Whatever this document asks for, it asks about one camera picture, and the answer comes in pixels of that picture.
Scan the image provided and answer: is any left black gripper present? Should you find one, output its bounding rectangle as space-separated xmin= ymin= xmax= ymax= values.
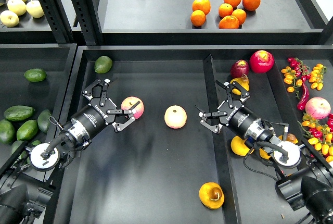
xmin=71 ymin=79 xmax=140 ymax=138

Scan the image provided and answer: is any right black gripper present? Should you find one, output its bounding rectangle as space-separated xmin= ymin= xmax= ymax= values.
xmin=195 ymin=80 xmax=272 ymax=141

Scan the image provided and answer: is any yellow pear with stem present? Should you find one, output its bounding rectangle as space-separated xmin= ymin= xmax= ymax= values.
xmin=199 ymin=182 xmax=225 ymax=209

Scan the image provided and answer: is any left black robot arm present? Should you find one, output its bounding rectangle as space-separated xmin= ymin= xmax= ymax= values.
xmin=1 ymin=79 xmax=142 ymax=223

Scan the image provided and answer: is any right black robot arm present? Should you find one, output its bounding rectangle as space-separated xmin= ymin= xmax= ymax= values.
xmin=199 ymin=81 xmax=332 ymax=223

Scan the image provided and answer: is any yellow pear near red apple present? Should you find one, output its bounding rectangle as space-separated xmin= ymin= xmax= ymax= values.
xmin=230 ymin=74 xmax=249 ymax=95

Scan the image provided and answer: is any yellow pear left of wrist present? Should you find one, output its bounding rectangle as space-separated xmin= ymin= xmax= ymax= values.
xmin=230 ymin=136 xmax=250 ymax=156

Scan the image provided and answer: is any yellow pear of wrist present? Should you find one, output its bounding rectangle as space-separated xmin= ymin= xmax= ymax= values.
xmin=278 ymin=133 xmax=298 ymax=144
xmin=230 ymin=136 xmax=250 ymax=156

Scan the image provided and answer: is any green avocado in tray corner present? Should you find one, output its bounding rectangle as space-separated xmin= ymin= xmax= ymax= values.
xmin=94 ymin=56 xmax=113 ymax=74

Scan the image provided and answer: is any yellow pear under wrist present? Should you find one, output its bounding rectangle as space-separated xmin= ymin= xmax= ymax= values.
xmin=259 ymin=148 xmax=271 ymax=160

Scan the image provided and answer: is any yellow pear right of wrist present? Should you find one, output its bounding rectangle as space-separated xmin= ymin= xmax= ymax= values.
xmin=278 ymin=133 xmax=298 ymax=144

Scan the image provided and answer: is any dark green upright avocado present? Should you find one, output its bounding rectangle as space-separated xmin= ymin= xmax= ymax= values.
xmin=37 ymin=109 xmax=52 ymax=133

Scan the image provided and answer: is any green avocado upper left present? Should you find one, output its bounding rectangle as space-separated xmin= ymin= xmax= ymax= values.
xmin=24 ymin=68 xmax=47 ymax=82

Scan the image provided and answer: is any bright green avocado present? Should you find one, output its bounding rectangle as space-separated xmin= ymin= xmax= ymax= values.
xmin=16 ymin=120 xmax=39 ymax=141

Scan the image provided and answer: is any dark avocado left edge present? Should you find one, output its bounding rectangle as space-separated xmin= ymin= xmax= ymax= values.
xmin=0 ymin=119 xmax=16 ymax=144

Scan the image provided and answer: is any pale yellow pear right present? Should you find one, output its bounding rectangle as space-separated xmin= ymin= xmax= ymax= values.
xmin=26 ymin=0 xmax=44 ymax=18

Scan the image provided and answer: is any pink red apple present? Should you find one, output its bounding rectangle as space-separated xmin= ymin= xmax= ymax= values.
xmin=121 ymin=96 xmax=145 ymax=119

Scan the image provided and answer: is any dark red apple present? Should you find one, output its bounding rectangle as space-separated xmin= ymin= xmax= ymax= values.
xmin=230 ymin=59 xmax=249 ymax=78

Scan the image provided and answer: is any pale pink apple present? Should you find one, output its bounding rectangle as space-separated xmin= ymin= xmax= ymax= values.
xmin=164 ymin=105 xmax=187 ymax=129

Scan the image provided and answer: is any bright red apple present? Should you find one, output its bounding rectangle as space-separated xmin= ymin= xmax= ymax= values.
xmin=249 ymin=50 xmax=275 ymax=73

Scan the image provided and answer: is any orange cherry tomato bunch left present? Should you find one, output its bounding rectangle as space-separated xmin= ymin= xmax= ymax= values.
xmin=281 ymin=66 xmax=303 ymax=93

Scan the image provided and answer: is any red chili pepper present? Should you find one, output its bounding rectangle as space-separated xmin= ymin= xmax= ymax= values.
xmin=297 ymin=83 xmax=309 ymax=110

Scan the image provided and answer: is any red cherry tomato bunch top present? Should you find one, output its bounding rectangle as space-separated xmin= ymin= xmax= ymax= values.
xmin=287 ymin=57 xmax=311 ymax=81

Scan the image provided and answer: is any pink apple right side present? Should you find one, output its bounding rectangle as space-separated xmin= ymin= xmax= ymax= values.
xmin=305 ymin=97 xmax=331 ymax=120

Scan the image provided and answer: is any orange fruit front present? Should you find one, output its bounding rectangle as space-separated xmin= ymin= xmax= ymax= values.
xmin=219 ymin=15 xmax=239 ymax=29

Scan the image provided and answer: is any mixed cherry tomato bunch lower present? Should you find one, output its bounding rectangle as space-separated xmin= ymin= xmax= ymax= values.
xmin=299 ymin=113 xmax=332 ymax=166

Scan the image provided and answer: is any yellow cherry tomato bunch right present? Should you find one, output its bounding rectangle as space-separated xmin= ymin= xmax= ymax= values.
xmin=309 ymin=63 xmax=326 ymax=91

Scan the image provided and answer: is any orange fruit middle right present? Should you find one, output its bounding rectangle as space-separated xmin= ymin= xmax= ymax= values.
xmin=232 ymin=9 xmax=247 ymax=26

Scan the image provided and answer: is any black metal divider bar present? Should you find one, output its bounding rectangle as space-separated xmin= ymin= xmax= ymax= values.
xmin=203 ymin=54 xmax=241 ymax=223

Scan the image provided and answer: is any orange fruit lower left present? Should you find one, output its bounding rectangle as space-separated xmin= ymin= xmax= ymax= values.
xmin=190 ymin=10 xmax=206 ymax=27

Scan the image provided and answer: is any orange fruit centre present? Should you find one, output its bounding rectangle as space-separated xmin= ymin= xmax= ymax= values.
xmin=218 ymin=3 xmax=234 ymax=18

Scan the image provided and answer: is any orange fruit far left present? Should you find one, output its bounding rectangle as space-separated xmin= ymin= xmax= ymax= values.
xmin=192 ymin=0 xmax=211 ymax=15

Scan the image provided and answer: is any orange fruit top right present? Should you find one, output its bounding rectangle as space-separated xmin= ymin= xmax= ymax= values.
xmin=242 ymin=0 xmax=261 ymax=11

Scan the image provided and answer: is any black shelf upright post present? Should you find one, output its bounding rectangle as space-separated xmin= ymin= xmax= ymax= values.
xmin=72 ymin=0 xmax=104 ymax=46

